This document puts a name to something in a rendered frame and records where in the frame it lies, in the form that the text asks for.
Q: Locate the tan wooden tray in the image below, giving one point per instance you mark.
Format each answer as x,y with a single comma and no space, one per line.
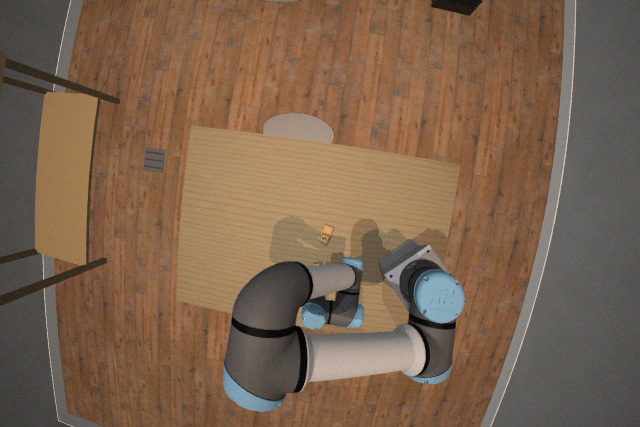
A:
327,230

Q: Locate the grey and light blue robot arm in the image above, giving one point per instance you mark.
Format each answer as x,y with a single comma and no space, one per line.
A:
263,363

